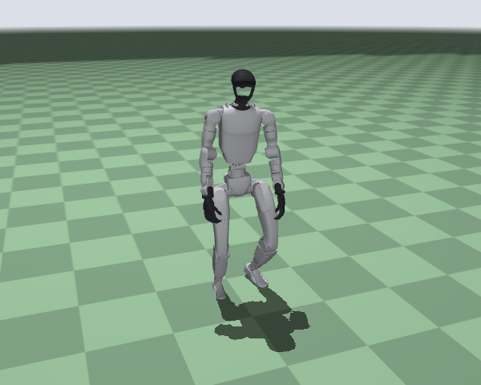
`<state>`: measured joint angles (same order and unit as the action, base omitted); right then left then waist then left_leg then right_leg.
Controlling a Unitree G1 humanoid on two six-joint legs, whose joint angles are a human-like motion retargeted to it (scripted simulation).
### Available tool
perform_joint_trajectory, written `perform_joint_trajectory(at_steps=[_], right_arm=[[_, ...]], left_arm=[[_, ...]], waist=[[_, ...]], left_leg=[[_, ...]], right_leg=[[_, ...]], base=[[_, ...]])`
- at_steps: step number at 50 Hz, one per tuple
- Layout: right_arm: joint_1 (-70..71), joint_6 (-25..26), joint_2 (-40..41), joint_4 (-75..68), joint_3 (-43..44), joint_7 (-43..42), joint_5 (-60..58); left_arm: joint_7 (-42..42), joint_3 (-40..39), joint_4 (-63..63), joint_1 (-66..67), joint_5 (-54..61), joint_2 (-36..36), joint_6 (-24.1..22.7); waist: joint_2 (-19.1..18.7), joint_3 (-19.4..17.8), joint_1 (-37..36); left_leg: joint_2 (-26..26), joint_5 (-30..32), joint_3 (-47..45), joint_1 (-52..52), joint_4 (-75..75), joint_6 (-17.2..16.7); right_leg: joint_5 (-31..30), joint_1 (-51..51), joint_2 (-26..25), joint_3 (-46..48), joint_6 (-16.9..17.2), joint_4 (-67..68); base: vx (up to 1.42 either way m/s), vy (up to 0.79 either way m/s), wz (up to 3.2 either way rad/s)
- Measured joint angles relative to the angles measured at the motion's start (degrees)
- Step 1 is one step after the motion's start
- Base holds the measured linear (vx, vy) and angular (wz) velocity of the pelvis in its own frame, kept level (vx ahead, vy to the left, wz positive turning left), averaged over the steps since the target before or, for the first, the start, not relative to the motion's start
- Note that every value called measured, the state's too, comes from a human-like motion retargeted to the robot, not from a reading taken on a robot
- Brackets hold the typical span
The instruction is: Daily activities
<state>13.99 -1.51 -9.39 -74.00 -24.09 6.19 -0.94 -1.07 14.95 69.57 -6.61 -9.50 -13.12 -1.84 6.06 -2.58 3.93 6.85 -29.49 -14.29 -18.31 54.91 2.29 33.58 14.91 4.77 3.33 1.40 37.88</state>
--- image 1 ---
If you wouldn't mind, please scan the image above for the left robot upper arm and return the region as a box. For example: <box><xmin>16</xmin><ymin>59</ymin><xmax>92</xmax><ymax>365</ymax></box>
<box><xmin>259</xmin><ymin>108</ymin><xmax>278</xmax><ymax>159</ymax></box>

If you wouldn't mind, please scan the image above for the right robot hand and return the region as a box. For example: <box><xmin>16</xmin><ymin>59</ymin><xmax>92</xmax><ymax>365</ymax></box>
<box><xmin>202</xmin><ymin>186</ymin><xmax>222</xmax><ymax>224</ymax></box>

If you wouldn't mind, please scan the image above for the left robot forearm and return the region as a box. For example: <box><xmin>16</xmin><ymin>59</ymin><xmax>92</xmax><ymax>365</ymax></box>
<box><xmin>269</xmin><ymin>146</ymin><xmax>285</xmax><ymax>191</ymax></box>

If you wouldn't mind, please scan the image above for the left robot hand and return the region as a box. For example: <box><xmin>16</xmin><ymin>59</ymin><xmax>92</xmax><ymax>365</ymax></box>
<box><xmin>274</xmin><ymin>183</ymin><xmax>285</xmax><ymax>220</ymax></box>

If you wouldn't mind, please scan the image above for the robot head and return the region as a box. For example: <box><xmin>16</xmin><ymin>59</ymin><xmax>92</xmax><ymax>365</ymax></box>
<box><xmin>229</xmin><ymin>69</ymin><xmax>256</xmax><ymax>111</ymax></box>

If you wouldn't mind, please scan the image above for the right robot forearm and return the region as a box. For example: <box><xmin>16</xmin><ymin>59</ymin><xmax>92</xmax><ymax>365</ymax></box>
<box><xmin>200</xmin><ymin>148</ymin><xmax>214</xmax><ymax>196</ymax></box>

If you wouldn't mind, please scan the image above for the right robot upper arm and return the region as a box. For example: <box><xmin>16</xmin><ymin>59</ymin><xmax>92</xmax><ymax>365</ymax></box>
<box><xmin>201</xmin><ymin>108</ymin><xmax>223</xmax><ymax>160</ymax></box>

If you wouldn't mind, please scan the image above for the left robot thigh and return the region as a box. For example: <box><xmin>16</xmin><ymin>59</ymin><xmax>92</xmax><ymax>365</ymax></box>
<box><xmin>251</xmin><ymin>179</ymin><xmax>278</xmax><ymax>253</ymax></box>

